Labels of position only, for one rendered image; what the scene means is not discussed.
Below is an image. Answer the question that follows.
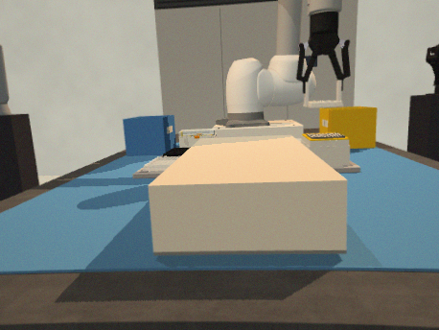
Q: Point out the yellow open-top bin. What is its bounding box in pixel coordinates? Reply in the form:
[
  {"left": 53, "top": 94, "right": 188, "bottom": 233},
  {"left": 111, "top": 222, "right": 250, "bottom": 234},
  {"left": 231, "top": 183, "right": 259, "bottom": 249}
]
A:
[{"left": 319, "top": 106, "right": 377, "bottom": 149}]

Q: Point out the blue flat mat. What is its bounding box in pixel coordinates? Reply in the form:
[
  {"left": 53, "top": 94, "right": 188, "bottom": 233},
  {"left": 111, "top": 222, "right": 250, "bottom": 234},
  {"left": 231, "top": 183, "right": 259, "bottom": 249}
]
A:
[{"left": 0, "top": 147, "right": 439, "bottom": 274}]

